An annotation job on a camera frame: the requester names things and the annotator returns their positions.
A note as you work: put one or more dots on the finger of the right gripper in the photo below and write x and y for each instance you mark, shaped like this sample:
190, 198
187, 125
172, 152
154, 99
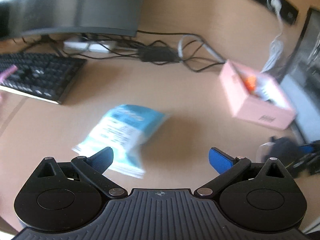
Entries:
313, 147

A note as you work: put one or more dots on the blue white snack bag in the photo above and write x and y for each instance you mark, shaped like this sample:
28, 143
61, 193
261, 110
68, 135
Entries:
125, 129

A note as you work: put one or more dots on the glass computer case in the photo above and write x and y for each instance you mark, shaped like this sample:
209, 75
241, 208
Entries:
301, 82

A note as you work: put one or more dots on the white power strip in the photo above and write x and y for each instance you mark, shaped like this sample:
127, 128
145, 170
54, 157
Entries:
81, 44

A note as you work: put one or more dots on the pink cardboard box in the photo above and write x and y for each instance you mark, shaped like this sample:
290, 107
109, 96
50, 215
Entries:
249, 107

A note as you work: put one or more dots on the black mechanical keyboard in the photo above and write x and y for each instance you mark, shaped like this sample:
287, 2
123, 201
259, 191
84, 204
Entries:
42, 76

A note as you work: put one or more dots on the black plush toy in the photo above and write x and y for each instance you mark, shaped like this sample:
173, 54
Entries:
284, 149

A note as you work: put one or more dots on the orange plastic toy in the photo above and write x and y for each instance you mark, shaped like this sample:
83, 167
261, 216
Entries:
250, 83

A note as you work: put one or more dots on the curved computer monitor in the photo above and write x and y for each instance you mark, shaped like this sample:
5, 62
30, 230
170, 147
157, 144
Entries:
21, 18

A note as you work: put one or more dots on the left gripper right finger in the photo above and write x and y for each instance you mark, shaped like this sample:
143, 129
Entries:
228, 168

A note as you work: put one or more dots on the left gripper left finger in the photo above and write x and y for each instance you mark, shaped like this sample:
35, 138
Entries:
92, 169

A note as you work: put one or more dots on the black power adapter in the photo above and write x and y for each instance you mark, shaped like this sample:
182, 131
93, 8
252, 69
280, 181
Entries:
158, 54

